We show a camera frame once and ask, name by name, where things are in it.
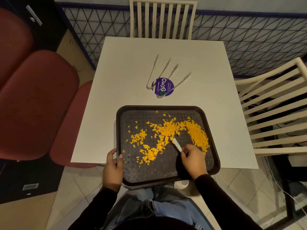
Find silver cabinet handle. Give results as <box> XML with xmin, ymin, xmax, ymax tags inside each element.
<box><xmin>26</xmin><ymin>4</ymin><xmax>43</xmax><ymax>26</ymax></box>

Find person's right hand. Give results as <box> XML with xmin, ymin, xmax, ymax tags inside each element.
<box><xmin>180</xmin><ymin>143</ymin><xmax>208</xmax><ymax>180</ymax></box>

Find white cable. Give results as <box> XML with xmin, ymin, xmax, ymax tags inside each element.
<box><xmin>264</xmin><ymin>157</ymin><xmax>307</xmax><ymax>211</ymax></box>

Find metal waste bin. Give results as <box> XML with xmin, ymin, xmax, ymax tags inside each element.
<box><xmin>173</xmin><ymin>179</ymin><xmax>201</xmax><ymax>198</ymax></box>

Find black metal frame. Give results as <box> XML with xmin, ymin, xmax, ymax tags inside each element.
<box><xmin>266</xmin><ymin>143</ymin><xmax>307</xmax><ymax>226</ymax></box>

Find low black floor cabinet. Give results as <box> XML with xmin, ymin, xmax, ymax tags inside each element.
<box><xmin>0</xmin><ymin>154</ymin><xmax>65</xmax><ymax>205</ymax></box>

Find person's right forearm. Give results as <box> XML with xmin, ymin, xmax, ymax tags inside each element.
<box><xmin>194</xmin><ymin>174</ymin><xmax>263</xmax><ymax>230</ymax></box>

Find metal tongs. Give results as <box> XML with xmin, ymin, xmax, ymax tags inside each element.
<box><xmin>156</xmin><ymin>63</ymin><xmax>192</xmax><ymax>99</ymax></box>
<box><xmin>146</xmin><ymin>54</ymin><xmax>171</xmax><ymax>90</ymax></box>

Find blue wire mesh fence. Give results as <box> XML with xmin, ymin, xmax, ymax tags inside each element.
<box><xmin>56</xmin><ymin>2</ymin><xmax>307</xmax><ymax>78</ymax></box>

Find small white scraper card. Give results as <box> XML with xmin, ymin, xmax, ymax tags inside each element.
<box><xmin>172</xmin><ymin>137</ymin><xmax>183</xmax><ymax>152</ymax></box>

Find tall black cabinet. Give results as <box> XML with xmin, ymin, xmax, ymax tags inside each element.
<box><xmin>0</xmin><ymin>0</ymin><xmax>67</xmax><ymax>53</ymax></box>

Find person's legs in jeans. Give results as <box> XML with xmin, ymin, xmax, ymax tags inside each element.
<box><xmin>102</xmin><ymin>185</ymin><xmax>215</xmax><ymax>230</ymax></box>

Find round purple sticker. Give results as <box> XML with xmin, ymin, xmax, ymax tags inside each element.
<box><xmin>154</xmin><ymin>77</ymin><xmax>174</xmax><ymax>96</ymax></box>

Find red cushioned chair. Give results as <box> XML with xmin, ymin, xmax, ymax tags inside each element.
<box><xmin>0</xmin><ymin>8</ymin><xmax>34</xmax><ymax>87</ymax></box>
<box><xmin>0</xmin><ymin>50</ymin><xmax>100</xmax><ymax>168</ymax></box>

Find pile of orange crumbs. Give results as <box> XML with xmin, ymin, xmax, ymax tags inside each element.
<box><xmin>122</xmin><ymin>111</ymin><xmax>210</xmax><ymax>165</ymax></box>

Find dark brown plastic tray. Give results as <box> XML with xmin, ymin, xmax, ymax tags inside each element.
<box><xmin>116</xmin><ymin>105</ymin><xmax>221</xmax><ymax>189</ymax></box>

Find white paper waste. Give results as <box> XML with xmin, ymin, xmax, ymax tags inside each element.
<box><xmin>174</xmin><ymin>180</ymin><xmax>190</xmax><ymax>190</ymax></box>

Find cream slatted wooden chair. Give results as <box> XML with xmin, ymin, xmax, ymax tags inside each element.
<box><xmin>234</xmin><ymin>57</ymin><xmax>307</xmax><ymax>157</ymax></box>
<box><xmin>129</xmin><ymin>0</ymin><xmax>198</xmax><ymax>40</ymax></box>

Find person's left forearm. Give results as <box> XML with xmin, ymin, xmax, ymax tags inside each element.
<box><xmin>68</xmin><ymin>187</ymin><xmax>118</xmax><ymax>230</ymax></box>

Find person's left hand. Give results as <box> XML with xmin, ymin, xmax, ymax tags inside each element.
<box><xmin>102</xmin><ymin>148</ymin><xmax>124</xmax><ymax>193</ymax></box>

